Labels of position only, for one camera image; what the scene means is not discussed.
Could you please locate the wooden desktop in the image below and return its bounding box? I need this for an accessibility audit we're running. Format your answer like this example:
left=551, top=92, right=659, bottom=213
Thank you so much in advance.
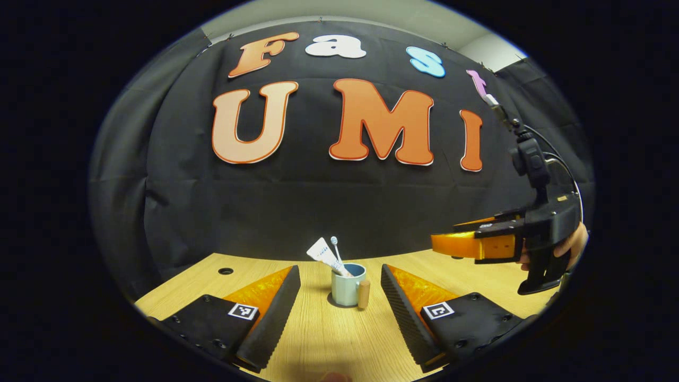
left=134, top=249, right=558, bottom=382

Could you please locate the black backdrop cloth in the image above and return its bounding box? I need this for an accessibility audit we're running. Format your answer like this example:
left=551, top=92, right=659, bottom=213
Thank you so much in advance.
left=88, top=20, right=595, bottom=298

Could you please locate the dark round coaster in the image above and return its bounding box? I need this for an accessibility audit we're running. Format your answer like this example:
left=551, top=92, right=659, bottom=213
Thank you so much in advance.
left=326, top=291, right=362, bottom=310

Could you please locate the white toothpaste tube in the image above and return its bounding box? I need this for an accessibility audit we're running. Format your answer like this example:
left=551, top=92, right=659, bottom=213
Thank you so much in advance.
left=307, top=237, right=353, bottom=278

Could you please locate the light blue cup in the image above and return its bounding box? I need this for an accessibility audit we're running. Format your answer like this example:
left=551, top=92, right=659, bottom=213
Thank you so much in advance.
left=331, top=263, right=371, bottom=310

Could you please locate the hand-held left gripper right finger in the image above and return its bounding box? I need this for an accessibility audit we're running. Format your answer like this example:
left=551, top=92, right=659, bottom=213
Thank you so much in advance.
left=380, top=264, right=531, bottom=374

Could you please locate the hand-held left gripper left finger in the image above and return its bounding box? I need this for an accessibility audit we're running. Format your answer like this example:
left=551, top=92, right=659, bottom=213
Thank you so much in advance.
left=146, top=264, right=301, bottom=372

